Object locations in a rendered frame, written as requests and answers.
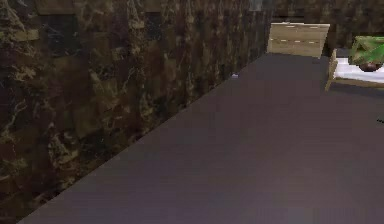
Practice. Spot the dark brown round pot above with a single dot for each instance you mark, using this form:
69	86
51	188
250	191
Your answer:
368	66

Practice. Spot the green house plant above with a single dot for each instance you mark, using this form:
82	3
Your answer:
368	50

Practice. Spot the white bed with wooden frame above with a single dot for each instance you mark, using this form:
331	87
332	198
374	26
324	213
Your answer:
353	74

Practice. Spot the light wooden chest of drawers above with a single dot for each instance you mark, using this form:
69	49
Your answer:
296	40

